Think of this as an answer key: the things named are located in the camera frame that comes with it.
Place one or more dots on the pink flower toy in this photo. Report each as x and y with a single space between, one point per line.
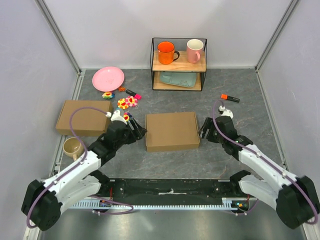
131 101

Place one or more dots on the small orange flower toy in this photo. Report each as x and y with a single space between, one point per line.
122 89

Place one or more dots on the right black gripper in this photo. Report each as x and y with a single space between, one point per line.
208 124

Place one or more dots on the pink plate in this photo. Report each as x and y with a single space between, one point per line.
108 79

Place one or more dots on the orange black highlighter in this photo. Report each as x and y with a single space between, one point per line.
229 98

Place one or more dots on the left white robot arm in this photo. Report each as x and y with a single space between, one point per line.
45 201

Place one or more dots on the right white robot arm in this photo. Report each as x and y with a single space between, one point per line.
294 198

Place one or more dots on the closed brown cardboard box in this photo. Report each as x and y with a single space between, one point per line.
88 122

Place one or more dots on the black wire wooden shelf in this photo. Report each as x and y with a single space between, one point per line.
181 65

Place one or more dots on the rainbow flower toy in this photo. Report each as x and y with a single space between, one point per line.
127 116

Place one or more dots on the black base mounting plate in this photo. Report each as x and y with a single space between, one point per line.
142 191

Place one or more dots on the orange yellow flower toy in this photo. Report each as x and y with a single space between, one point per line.
122 104

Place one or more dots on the orange mug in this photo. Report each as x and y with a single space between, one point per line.
167 53

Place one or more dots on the grey slotted cable duct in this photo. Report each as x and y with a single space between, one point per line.
226 204

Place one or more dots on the light green tray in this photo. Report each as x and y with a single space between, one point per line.
180 79

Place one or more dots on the beige cup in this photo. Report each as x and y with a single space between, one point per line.
73 148

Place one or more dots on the pink mug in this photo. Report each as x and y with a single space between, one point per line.
194 49

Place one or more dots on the brown cardboard box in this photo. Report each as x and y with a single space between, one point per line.
175 131
88 122

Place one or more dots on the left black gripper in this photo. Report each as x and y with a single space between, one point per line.
138 131

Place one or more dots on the pink black highlighter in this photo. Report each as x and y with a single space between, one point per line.
133 94

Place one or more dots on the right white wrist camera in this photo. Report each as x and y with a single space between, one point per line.
223 111

